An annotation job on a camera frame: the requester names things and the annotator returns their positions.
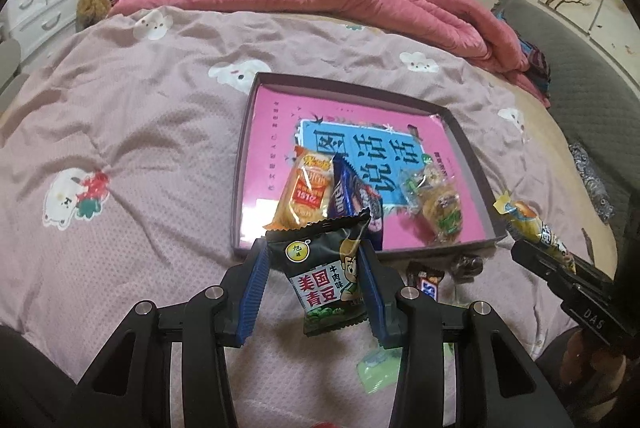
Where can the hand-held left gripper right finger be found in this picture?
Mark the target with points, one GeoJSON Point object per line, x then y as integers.
{"type": "Point", "coordinates": [375, 298]}

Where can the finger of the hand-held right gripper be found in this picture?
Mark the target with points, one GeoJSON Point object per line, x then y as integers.
{"type": "Point", "coordinates": [595, 275]}
{"type": "Point", "coordinates": [542, 268]}

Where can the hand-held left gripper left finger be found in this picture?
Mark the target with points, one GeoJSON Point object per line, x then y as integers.
{"type": "Point", "coordinates": [252, 293]}

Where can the yellow cartoon snack packet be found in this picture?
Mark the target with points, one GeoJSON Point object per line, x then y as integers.
{"type": "Point", "coordinates": [530, 220]}

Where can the brown chocolate bar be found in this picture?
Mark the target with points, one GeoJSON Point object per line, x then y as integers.
{"type": "Point", "coordinates": [425, 280]}

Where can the black green pea packet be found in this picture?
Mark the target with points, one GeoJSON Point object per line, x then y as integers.
{"type": "Point", "coordinates": [320, 278]}

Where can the round clear pastry packet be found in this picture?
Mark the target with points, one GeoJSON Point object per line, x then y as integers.
{"type": "Point", "coordinates": [440, 214]}

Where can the blue cookie packet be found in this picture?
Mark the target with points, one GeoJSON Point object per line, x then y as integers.
{"type": "Point", "coordinates": [350, 193]}

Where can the orange cracker packet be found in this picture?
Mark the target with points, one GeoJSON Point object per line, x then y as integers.
{"type": "Point", "coordinates": [305, 193]}

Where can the dark shallow cardboard box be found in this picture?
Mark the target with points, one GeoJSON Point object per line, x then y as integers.
{"type": "Point", "coordinates": [350, 86]}

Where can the person's right hand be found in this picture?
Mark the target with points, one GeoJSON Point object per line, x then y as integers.
{"type": "Point", "coordinates": [595, 363]}

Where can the light green packet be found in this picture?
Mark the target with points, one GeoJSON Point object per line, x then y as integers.
{"type": "Point", "coordinates": [377, 368]}

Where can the dark foil candy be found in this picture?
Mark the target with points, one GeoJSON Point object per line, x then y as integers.
{"type": "Point", "coordinates": [467, 268]}

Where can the patterned dark pillow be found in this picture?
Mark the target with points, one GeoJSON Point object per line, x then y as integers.
{"type": "Point", "coordinates": [592, 183]}

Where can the beige bed sheet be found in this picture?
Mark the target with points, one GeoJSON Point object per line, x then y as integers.
{"type": "Point", "coordinates": [545, 157]}

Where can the printed pink blanket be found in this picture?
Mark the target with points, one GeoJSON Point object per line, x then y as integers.
{"type": "Point", "coordinates": [150, 132]}

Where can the grey padded headboard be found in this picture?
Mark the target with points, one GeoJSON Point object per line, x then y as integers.
{"type": "Point", "coordinates": [580, 72]}

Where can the striped dark clothing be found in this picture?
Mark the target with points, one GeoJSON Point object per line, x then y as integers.
{"type": "Point", "coordinates": [535, 67]}

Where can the white furniture piece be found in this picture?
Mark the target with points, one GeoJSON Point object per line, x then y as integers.
{"type": "Point", "coordinates": [10, 65]}

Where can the white drawer cabinet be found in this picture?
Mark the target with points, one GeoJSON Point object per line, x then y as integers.
{"type": "Point", "coordinates": [40, 2]}

